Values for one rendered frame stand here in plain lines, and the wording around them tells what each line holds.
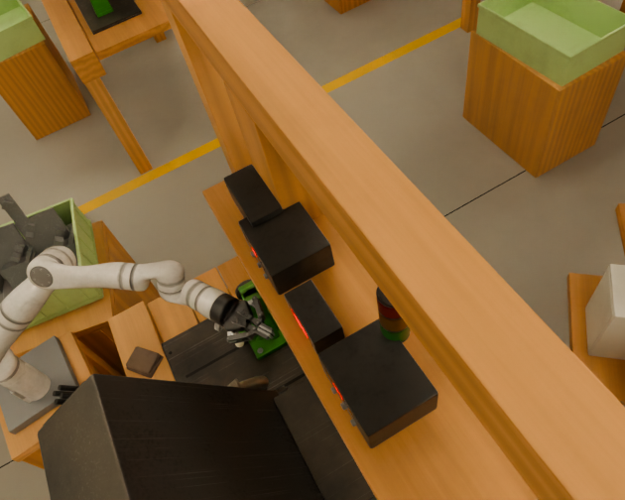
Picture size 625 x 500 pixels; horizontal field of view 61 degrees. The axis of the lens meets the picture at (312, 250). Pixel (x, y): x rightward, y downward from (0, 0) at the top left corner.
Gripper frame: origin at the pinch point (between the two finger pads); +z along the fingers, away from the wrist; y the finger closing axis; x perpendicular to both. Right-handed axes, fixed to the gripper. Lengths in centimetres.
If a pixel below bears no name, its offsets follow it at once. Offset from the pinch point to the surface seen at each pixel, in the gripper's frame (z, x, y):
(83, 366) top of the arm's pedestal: -76, 44, -34
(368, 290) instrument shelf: 22.1, -15.7, 14.1
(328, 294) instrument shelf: 15.8, -16.5, 9.8
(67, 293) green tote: -100, 41, -16
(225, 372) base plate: -27, 44, -11
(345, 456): 26.7, 11.2, -13.9
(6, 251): -133, 34, -15
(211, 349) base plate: -36, 44, -7
